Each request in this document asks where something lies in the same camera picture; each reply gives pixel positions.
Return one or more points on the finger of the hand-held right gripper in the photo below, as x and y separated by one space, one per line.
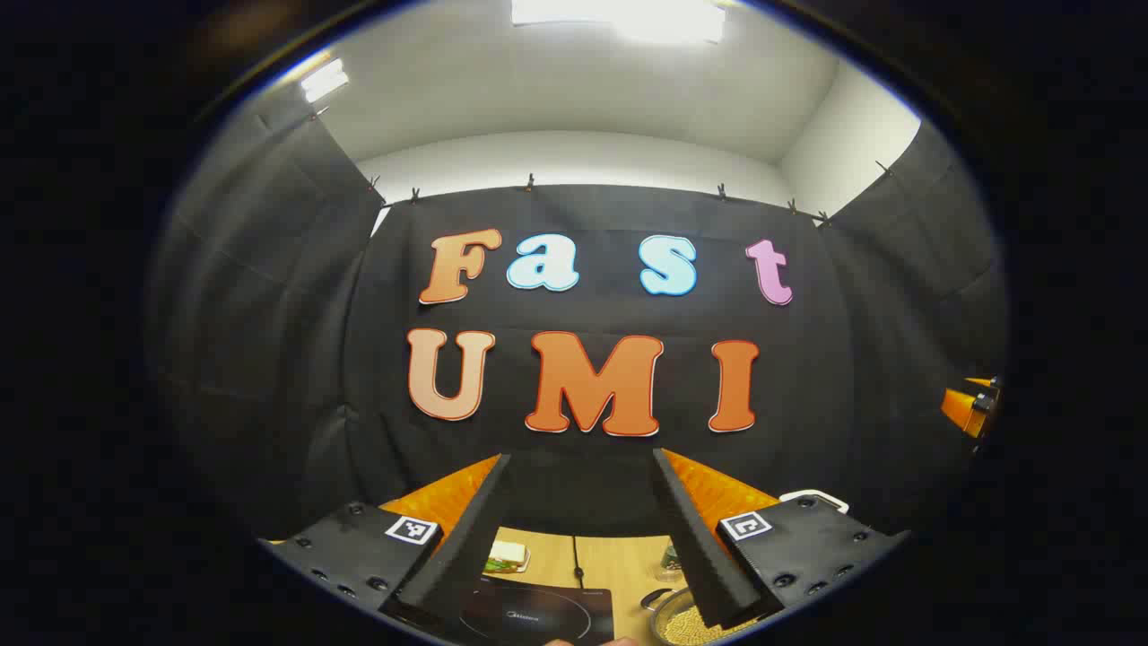
960 405

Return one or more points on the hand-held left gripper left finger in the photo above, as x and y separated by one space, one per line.
466 556

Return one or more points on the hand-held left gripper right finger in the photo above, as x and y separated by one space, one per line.
704 556

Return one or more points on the pile of yellow soybeans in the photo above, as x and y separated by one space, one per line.
691 628

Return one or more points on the black induction cooktop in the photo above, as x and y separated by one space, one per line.
538 615

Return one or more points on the clear plastic water bottle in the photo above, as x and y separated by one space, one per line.
671 561

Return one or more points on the sandwich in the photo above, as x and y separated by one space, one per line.
505 556

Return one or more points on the row of cloth clips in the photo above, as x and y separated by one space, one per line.
530 183

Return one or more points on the small ceiling light panel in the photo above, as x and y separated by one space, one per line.
323 81

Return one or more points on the large ceiling light panel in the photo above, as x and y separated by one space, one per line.
619 13

